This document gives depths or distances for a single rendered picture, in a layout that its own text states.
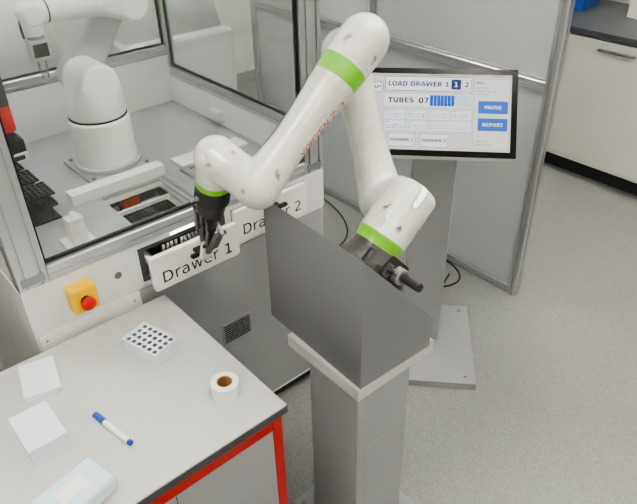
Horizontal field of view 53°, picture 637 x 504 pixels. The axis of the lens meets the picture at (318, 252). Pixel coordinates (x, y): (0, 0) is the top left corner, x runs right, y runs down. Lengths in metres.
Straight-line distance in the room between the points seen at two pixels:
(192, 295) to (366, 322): 0.74
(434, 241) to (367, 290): 1.15
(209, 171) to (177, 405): 0.56
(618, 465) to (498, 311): 0.89
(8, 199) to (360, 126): 0.87
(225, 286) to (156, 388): 0.56
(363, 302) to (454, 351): 1.42
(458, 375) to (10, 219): 1.79
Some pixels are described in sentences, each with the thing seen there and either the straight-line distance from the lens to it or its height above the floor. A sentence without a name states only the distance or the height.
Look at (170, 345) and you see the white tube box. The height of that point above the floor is 0.79.
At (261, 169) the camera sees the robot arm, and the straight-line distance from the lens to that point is 1.48.
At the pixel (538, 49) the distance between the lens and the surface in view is 2.77.
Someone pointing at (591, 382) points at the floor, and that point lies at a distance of 2.88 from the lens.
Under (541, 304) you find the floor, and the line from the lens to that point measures 3.21.
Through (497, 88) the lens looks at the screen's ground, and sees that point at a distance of 2.33.
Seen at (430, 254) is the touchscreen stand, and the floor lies 0.49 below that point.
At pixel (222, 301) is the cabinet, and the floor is 0.61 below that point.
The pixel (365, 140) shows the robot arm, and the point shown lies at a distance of 1.71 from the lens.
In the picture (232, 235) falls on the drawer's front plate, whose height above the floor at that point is 0.89.
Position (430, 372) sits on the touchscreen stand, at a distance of 2.71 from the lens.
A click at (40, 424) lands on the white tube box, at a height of 0.81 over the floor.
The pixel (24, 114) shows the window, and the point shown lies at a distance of 1.63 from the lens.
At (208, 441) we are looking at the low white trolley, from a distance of 1.53.
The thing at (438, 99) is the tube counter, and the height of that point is 1.11.
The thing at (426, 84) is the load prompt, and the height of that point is 1.15.
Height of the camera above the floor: 1.92
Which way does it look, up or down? 34 degrees down
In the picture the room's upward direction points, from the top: 1 degrees counter-clockwise
